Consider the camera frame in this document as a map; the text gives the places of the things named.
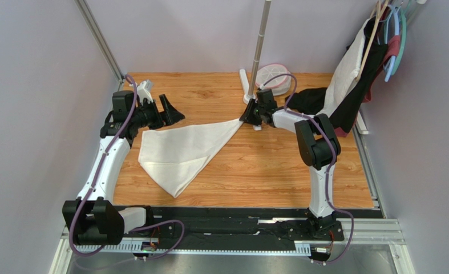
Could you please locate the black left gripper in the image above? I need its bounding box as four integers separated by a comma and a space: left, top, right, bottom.
130, 94, 184, 130

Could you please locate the white cloth napkin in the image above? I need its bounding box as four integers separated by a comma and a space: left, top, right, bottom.
138, 119, 243, 198

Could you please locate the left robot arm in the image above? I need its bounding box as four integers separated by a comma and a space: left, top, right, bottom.
62, 91, 185, 246

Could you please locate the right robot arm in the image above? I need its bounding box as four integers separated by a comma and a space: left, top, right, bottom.
240, 89, 341, 239

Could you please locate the white stand with metal pole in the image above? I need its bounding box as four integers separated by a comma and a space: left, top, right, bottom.
238, 0, 273, 131

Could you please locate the white mesh pink rimmed basket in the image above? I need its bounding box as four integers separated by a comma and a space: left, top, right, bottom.
255, 63, 291, 96

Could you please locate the black cloth on table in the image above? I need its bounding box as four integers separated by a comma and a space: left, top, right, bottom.
285, 87, 327, 115

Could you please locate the white hanging towel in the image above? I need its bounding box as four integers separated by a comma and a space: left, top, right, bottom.
318, 19, 370, 116

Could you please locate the black hanging garment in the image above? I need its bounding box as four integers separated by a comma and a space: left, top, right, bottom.
329, 18, 388, 137

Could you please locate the dark red hanging garment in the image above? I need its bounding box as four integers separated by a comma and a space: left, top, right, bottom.
363, 35, 401, 103

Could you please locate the wooden hanger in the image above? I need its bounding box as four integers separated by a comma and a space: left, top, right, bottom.
355, 0, 390, 82

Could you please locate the blue plastic hanger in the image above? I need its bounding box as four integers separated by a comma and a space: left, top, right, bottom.
382, 4, 401, 82

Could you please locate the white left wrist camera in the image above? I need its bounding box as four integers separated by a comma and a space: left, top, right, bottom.
136, 79, 154, 104

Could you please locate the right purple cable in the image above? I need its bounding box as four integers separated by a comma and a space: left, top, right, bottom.
260, 73, 355, 265

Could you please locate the aluminium frame rail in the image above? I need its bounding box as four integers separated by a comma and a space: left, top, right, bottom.
74, 0, 124, 84

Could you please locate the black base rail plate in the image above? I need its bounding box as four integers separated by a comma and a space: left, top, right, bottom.
125, 206, 381, 253

